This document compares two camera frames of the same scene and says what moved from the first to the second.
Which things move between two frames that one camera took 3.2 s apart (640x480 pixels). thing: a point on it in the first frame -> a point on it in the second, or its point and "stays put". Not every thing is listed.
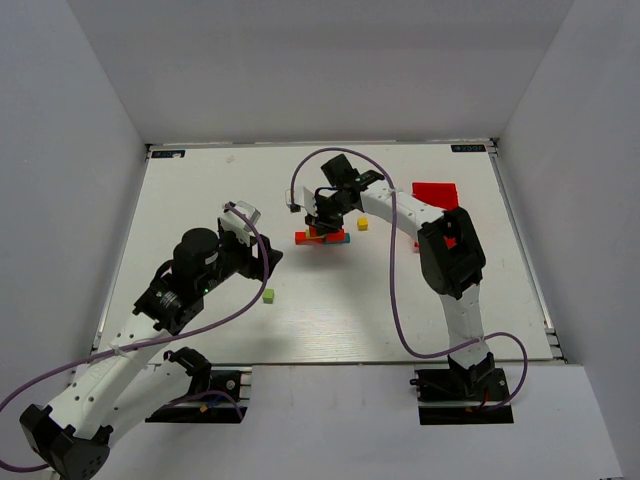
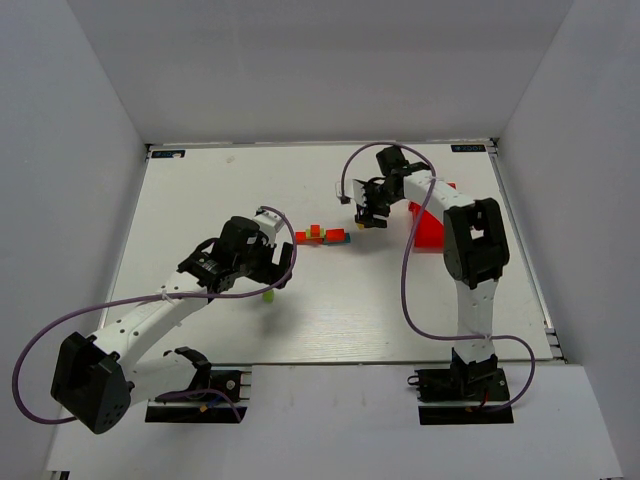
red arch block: [301, 239] stays put
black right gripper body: [323, 220] -> [370, 211]
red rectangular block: [333, 237] stays put
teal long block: [347, 240] stays put
